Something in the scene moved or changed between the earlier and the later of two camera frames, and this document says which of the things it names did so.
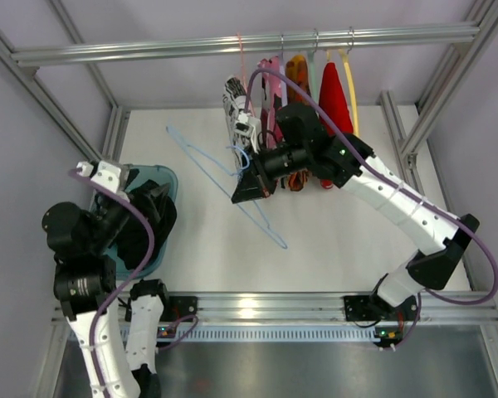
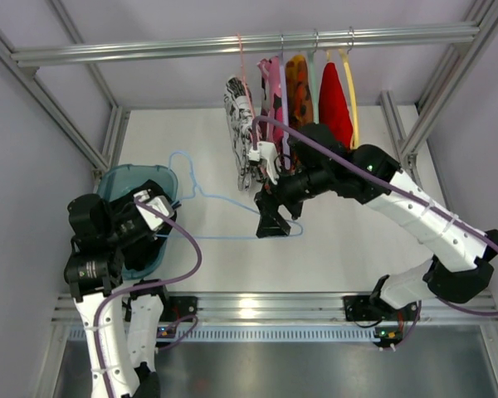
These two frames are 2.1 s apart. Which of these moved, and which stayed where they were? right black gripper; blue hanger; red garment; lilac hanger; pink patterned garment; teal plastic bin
Moved: right black gripper; blue hanger
Stayed: lilac hanger; teal plastic bin; pink patterned garment; red garment
